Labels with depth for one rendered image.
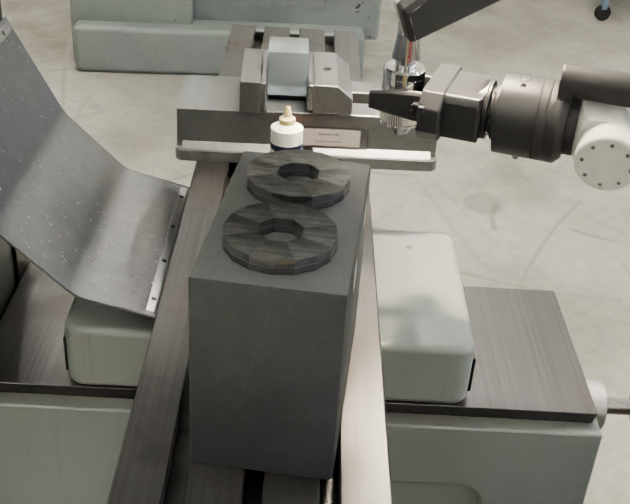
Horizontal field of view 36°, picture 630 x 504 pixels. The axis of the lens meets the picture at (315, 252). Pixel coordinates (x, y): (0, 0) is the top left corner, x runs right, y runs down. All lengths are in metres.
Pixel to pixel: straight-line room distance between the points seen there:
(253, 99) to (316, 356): 0.59
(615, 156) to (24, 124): 0.70
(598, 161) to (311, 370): 0.41
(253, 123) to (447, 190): 2.12
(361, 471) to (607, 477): 1.54
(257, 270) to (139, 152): 2.80
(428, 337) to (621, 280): 1.90
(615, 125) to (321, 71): 0.44
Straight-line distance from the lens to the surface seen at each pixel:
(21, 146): 1.23
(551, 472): 1.30
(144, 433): 0.87
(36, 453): 1.31
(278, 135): 1.19
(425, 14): 0.39
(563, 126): 1.04
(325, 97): 1.27
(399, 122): 1.09
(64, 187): 1.25
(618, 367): 2.67
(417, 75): 1.07
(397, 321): 1.20
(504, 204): 3.33
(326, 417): 0.78
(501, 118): 1.04
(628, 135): 1.02
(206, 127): 1.29
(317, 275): 0.72
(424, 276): 1.29
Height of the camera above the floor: 1.54
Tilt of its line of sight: 32 degrees down
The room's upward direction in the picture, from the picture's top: 4 degrees clockwise
